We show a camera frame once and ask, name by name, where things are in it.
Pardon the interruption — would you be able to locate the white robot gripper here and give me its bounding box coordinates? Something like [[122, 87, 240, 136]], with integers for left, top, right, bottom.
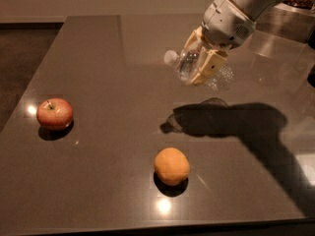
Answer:
[[183, 0, 256, 86]]

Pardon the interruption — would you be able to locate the clear plastic water bottle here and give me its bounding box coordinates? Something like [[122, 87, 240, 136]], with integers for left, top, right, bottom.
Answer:
[[163, 47, 234, 90]]

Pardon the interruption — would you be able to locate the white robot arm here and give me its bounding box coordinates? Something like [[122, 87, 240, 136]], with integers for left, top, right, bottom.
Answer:
[[177, 0, 283, 86]]

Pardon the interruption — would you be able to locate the metal bowl of nuts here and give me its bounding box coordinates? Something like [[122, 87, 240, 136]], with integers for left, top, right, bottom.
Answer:
[[257, 0, 315, 42]]

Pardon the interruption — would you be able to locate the orange fruit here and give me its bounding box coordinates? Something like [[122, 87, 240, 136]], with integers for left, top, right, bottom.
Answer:
[[154, 147, 190, 186]]

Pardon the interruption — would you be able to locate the red apple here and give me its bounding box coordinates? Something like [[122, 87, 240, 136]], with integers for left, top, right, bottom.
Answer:
[[36, 98, 73, 131]]

